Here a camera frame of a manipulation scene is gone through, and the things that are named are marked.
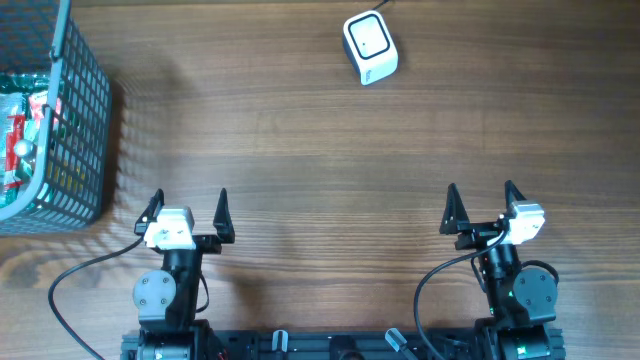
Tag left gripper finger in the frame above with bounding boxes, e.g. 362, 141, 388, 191
213, 188, 235, 244
134, 189, 165, 236

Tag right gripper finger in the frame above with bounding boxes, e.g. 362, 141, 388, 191
504, 180, 526, 208
439, 183, 471, 235

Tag yellow oil bottle silver cap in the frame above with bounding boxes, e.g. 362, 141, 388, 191
13, 139, 37, 162

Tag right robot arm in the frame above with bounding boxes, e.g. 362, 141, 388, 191
440, 181, 566, 359

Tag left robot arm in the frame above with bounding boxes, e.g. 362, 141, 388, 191
120, 190, 235, 360

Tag white barcode scanner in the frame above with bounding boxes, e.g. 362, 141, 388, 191
342, 10, 399, 86

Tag red white snack packet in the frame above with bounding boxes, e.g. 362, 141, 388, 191
5, 114, 26, 172

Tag green foil packet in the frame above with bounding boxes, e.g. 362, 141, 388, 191
0, 73, 50, 96

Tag grey plastic mesh basket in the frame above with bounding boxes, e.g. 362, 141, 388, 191
1, 1, 111, 236

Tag right camera cable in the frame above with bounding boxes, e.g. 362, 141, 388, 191
413, 229, 509, 360

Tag camera cable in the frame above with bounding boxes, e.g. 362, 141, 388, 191
47, 235, 146, 360
413, 229, 509, 360

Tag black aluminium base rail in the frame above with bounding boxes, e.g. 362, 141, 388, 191
120, 328, 567, 360

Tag left camera cable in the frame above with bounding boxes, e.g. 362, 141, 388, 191
47, 235, 146, 360

